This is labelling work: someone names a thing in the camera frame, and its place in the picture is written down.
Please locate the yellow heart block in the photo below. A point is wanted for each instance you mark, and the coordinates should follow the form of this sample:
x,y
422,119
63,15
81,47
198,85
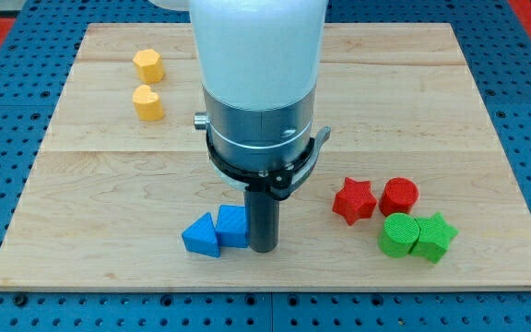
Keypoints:
x,y
147,104

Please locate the blue cube block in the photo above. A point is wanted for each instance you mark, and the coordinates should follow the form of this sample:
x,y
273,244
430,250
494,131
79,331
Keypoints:
x,y
232,226

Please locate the wooden board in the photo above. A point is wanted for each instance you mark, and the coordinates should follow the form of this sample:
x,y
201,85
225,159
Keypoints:
x,y
109,195

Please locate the yellow hexagon block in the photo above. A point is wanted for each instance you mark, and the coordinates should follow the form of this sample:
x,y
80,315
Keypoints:
x,y
148,65

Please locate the green star block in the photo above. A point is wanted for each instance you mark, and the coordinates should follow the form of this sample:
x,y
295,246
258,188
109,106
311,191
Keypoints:
x,y
435,236

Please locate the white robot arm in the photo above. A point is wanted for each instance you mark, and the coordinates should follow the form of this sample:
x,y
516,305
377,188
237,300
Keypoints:
x,y
259,65

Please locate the black cylindrical pointer tool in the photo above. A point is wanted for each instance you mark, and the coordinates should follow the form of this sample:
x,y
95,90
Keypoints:
x,y
262,213

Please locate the blue triangle block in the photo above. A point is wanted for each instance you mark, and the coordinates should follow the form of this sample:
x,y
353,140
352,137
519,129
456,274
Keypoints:
x,y
200,237

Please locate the red star block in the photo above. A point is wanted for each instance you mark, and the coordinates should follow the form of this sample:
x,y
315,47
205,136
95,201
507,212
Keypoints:
x,y
355,201

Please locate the red cylinder block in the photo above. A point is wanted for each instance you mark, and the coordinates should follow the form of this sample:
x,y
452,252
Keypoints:
x,y
399,196

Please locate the green cylinder block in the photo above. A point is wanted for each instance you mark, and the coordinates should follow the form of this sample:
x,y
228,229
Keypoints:
x,y
399,234

